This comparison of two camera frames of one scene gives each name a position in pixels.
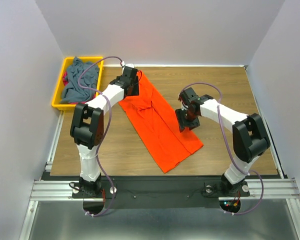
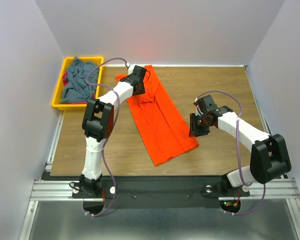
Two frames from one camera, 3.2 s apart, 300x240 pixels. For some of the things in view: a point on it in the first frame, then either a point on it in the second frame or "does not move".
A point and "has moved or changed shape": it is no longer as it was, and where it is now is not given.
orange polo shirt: x=158 y=122 has moved or changed shape
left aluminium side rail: x=50 y=161 does not move
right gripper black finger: x=185 y=120 -> x=195 y=129
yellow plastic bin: x=97 y=61 does not move
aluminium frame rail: x=63 y=190 does not move
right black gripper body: x=187 y=109 -> x=202 y=121
